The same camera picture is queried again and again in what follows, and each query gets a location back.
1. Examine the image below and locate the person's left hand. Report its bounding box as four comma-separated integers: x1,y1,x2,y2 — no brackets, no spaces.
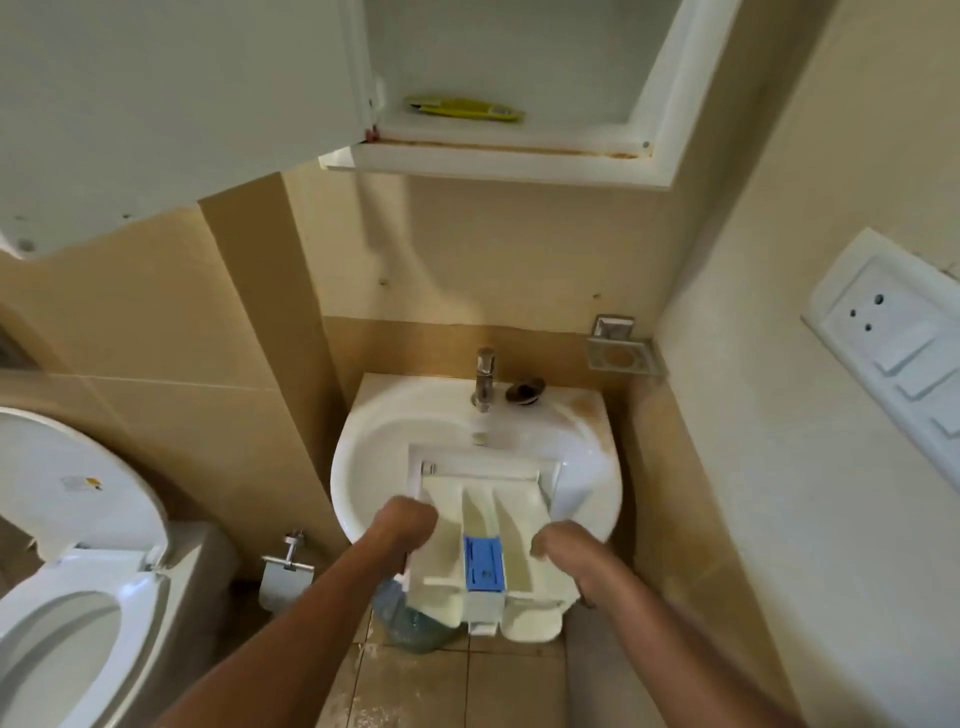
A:
369,495,441,560

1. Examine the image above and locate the person's right hand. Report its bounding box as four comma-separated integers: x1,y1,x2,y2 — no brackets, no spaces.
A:
530,520,617,587

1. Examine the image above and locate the white detergent drawer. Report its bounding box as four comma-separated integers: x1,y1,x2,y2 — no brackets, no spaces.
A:
400,441,580,644

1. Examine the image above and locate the person's right forearm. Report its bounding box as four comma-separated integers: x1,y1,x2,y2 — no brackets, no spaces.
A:
579,558,807,728

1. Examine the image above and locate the person's left forearm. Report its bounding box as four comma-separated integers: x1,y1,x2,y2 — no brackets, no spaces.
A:
153,525,410,728

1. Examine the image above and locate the white wash basin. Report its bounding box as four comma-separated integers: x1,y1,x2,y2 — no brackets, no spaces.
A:
330,372,623,594

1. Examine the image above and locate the clear water bottle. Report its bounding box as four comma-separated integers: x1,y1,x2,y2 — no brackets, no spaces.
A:
372,579,466,655

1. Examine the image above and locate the chrome faucet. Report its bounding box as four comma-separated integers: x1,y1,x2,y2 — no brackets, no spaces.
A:
471,347,498,414

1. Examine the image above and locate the metal soap holder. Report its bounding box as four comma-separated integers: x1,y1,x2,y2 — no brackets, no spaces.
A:
585,313,668,378

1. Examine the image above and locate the chrome toilet paper holder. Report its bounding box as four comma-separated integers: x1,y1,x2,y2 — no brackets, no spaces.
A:
258,529,315,614

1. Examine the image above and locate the yellow packet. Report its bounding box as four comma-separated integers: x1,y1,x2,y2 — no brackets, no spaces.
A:
403,93,526,123

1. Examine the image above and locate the white toilet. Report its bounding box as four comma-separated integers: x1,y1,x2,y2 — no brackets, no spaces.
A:
0,406,240,728

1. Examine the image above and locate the white cabinet door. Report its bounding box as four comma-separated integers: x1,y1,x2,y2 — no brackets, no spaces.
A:
0,0,376,261

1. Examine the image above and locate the white switch board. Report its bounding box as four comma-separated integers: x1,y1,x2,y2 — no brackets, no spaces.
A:
800,228,960,472

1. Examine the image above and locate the white wall cabinet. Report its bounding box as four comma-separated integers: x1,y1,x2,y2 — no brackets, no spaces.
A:
318,0,742,190

